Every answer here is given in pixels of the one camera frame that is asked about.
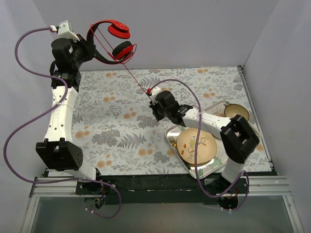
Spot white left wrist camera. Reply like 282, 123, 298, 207
50, 20, 80, 42

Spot beige bird plate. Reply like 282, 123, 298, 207
176, 128, 218, 165

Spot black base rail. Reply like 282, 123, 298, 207
75, 174, 247, 209

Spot gold fork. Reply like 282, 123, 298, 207
168, 136, 177, 148

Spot floral tablecloth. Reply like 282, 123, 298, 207
47, 67, 272, 177

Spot floral serving tray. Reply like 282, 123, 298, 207
165, 100, 263, 180

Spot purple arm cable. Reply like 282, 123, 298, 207
3, 27, 122, 219
152, 79, 250, 211

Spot red and black headphones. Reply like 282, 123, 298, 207
86, 19, 137, 65

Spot cream bowl with dark rim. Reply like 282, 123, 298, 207
224, 104, 250, 121

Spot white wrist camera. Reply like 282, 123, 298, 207
147, 86, 162, 102
50, 20, 80, 42

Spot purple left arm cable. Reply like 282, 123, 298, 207
3, 27, 122, 219

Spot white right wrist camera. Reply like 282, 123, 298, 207
147, 86, 162, 102

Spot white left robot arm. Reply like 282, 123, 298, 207
35, 35, 104, 194

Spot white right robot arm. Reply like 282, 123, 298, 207
147, 87, 259, 193

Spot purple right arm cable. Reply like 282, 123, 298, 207
152, 79, 250, 211

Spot red headphone cable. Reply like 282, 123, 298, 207
87, 23, 195, 107

